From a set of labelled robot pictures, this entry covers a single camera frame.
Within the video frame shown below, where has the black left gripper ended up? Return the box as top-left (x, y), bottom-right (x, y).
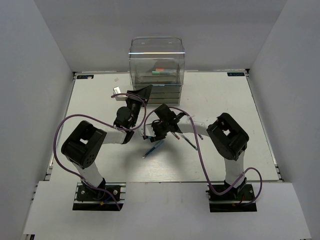
top-left (124, 84), bottom-right (152, 128)

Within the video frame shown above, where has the green capped eraser stick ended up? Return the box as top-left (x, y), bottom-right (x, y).
top-left (151, 70), bottom-right (177, 76)

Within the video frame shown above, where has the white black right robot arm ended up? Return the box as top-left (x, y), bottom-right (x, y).
top-left (141, 104), bottom-right (250, 200)

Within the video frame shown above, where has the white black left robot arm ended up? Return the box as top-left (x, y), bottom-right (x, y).
top-left (61, 84), bottom-right (153, 200)

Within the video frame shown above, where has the green ink pen refill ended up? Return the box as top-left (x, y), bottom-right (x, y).
top-left (180, 134), bottom-right (198, 151)

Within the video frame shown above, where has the clear acrylic drawer organizer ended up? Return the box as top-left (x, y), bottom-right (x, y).
top-left (128, 36), bottom-right (185, 106)

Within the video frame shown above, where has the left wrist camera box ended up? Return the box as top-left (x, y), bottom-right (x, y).
top-left (111, 86), bottom-right (127, 102)

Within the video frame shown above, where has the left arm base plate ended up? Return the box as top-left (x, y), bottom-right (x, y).
top-left (72, 182), bottom-right (126, 212)

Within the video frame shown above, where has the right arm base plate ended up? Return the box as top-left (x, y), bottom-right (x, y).
top-left (205, 184), bottom-right (257, 213)

